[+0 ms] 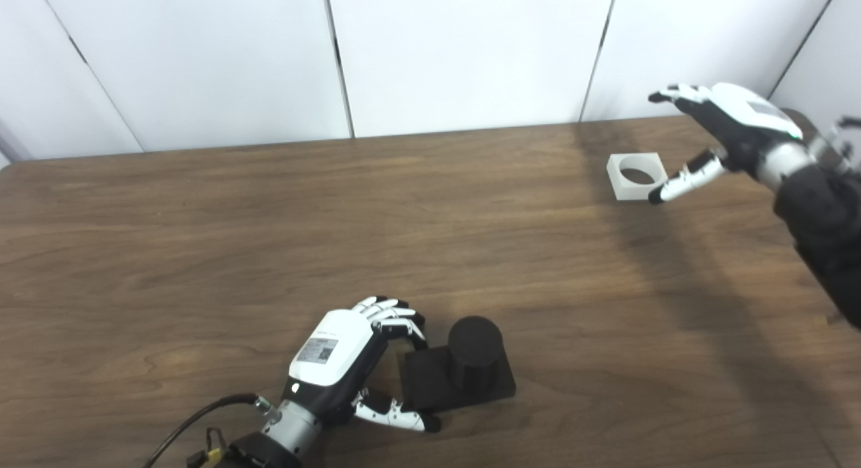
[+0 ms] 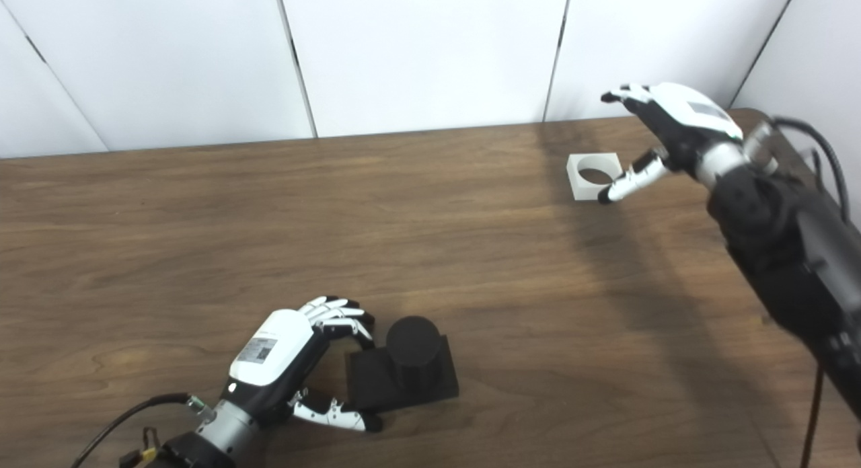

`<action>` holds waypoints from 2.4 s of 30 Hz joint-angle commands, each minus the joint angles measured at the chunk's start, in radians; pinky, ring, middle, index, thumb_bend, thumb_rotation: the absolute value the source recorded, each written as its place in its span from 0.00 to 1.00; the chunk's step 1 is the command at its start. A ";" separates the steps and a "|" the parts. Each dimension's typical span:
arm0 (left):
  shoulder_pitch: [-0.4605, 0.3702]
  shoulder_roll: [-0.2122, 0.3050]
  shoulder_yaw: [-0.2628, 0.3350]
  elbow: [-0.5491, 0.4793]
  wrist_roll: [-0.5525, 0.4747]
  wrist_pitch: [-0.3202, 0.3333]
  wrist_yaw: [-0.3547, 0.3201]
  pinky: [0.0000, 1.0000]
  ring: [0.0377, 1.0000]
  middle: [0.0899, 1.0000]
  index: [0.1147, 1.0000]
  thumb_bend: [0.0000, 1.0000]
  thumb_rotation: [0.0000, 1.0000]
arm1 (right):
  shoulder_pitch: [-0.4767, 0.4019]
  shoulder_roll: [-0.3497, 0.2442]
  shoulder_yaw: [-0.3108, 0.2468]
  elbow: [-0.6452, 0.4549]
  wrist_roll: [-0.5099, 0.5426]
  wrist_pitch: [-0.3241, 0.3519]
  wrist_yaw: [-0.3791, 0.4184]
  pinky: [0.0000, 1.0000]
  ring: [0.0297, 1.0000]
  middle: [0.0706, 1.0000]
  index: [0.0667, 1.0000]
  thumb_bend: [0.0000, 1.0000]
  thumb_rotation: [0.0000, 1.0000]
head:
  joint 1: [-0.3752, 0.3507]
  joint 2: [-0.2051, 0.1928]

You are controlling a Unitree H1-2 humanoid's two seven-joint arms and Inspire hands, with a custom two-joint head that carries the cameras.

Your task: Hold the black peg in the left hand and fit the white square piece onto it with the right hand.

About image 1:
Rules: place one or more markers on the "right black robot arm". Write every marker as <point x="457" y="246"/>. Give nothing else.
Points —
<point x="827" y="219"/>

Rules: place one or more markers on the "white square piece with hole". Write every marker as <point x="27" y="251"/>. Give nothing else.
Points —
<point x="622" y="187"/>

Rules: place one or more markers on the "black peg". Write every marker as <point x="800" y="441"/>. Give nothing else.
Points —
<point x="471" y="360"/>

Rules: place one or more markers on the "small yellow connector tag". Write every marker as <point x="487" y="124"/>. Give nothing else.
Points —
<point x="214" y="452"/>

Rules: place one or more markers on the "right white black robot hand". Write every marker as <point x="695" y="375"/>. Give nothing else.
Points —
<point x="740" y="128"/>

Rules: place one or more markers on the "grey wall post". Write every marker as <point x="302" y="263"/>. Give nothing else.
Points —
<point x="5" y="142"/>

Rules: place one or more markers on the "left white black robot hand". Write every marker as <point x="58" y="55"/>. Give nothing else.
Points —
<point x="333" y="350"/>

